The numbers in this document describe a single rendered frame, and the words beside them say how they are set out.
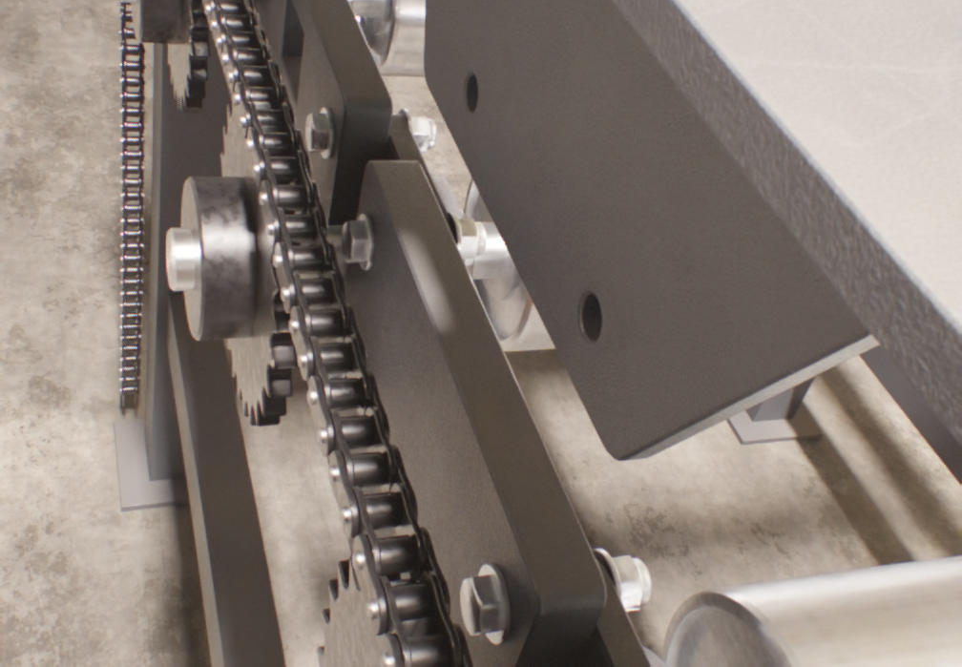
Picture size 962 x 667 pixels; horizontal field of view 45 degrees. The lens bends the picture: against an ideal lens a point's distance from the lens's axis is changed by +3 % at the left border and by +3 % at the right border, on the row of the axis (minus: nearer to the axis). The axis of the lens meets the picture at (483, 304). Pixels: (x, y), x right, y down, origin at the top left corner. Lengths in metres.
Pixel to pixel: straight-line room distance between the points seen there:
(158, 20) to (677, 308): 0.56
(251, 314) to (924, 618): 0.32
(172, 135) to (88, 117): 1.04
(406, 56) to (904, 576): 0.51
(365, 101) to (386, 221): 0.09
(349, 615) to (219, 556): 0.70
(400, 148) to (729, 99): 0.44
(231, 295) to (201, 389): 0.70
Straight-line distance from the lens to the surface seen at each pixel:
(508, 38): 0.42
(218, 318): 0.57
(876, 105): 0.17
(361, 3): 0.85
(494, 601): 0.40
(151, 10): 0.81
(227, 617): 1.08
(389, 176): 0.53
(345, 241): 0.54
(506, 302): 0.64
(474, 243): 0.55
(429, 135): 0.62
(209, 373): 1.27
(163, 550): 1.54
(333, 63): 0.61
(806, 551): 1.78
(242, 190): 0.57
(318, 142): 0.61
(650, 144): 0.32
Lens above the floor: 1.23
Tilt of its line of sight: 39 degrees down
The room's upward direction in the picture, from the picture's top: 15 degrees clockwise
